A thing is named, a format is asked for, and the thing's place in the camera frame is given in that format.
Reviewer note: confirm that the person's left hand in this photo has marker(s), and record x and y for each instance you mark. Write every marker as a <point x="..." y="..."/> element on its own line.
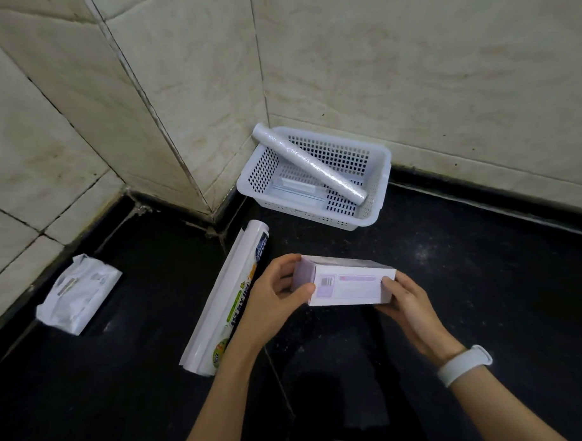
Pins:
<point x="263" y="309"/>

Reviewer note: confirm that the person's right hand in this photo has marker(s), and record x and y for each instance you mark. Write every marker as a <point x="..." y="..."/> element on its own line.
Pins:
<point x="418" y="313"/>

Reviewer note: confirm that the person's right thumb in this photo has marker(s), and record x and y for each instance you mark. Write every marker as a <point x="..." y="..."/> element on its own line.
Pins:
<point x="393" y="288"/>

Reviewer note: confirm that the person's left thumb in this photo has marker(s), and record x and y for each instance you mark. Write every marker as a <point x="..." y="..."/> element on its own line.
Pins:
<point x="298" y="297"/>

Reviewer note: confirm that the purple and white box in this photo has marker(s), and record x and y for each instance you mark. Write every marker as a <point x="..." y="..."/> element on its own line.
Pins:
<point x="350" y="285"/>

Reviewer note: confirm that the person's left forearm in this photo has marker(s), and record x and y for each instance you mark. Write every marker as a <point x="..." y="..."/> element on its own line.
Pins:
<point x="221" y="406"/>

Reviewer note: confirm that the person's right forearm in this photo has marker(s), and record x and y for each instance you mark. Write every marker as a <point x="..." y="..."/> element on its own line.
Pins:
<point x="502" y="406"/>

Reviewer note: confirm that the long white wrap roll package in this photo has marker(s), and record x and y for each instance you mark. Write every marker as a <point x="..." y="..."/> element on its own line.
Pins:
<point x="231" y="296"/>

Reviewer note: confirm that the white wristband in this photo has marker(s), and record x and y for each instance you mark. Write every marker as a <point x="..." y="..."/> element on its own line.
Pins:
<point x="463" y="364"/>

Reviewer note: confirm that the flat clear plastic packet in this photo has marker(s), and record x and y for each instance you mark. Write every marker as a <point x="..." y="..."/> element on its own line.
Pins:
<point x="297" y="189"/>

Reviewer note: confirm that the white perforated plastic basket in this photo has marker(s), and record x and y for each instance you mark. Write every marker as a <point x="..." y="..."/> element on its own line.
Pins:
<point x="374" y="163"/>

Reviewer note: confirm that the clear plastic wrap roll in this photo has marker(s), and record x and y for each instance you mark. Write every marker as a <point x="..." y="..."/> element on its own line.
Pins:
<point x="308" y="162"/>

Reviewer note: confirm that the white wet wipes packet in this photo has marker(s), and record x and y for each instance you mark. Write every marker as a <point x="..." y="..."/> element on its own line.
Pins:
<point x="79" y="294"/>

